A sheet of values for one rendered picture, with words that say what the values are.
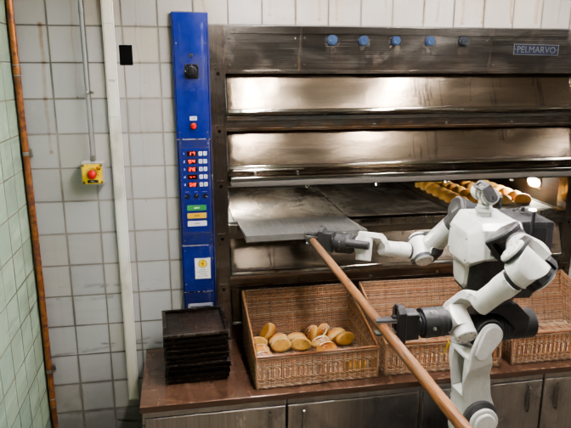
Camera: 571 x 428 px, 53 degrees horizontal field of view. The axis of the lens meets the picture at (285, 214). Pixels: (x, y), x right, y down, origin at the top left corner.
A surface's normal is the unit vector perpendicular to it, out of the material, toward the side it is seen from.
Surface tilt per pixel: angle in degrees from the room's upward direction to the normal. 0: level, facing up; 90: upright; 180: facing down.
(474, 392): 90
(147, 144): 90
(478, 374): 114
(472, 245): 85
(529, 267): 65
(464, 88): 69
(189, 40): 90
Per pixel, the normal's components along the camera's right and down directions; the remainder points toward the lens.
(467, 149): 0.17, -0.11
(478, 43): 0.18, 0.24
